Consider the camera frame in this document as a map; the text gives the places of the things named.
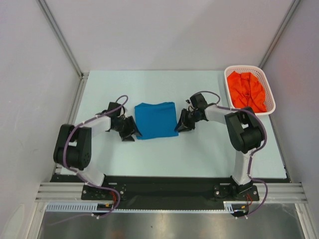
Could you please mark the right aluminium corner post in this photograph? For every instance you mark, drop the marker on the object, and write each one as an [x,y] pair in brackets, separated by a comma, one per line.
[280,31]

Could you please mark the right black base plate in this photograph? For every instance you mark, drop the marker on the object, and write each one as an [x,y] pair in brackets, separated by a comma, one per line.
[233,192]

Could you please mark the left aluminium corner post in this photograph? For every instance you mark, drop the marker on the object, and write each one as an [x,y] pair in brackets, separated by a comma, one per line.
[44,7]

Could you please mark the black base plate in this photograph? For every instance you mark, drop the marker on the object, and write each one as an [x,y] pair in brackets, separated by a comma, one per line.
[93,193]
[233,192]

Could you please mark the white slotted cable duct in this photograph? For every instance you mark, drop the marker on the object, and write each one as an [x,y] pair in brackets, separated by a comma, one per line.
[102,208]

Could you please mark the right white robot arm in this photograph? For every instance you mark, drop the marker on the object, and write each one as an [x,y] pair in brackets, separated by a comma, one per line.
[246,133]

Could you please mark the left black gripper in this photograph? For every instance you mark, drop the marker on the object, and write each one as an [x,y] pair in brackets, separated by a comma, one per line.
[131,127]

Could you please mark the white plastic basket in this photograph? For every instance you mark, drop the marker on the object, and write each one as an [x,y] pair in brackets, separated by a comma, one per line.
[269,102]

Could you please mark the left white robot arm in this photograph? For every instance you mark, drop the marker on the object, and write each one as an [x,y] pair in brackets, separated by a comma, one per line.
[73,148]

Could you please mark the orange t shirt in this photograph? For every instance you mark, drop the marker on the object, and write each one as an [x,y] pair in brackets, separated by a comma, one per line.
[246,91]

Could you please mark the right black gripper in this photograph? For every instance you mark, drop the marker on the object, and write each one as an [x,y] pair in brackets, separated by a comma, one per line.
[187,119]

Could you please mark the aluminium front rail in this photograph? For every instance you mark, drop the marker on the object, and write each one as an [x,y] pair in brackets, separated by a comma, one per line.
[273,192]

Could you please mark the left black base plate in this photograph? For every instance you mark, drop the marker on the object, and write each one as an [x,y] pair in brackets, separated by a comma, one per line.
[93,193]

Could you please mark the blue t shirt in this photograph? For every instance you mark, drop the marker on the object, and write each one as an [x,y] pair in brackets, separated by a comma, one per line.
[156,121]

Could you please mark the aluminium corner post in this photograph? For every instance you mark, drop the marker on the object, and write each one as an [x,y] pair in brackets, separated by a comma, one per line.
[280,31]
[44,7]

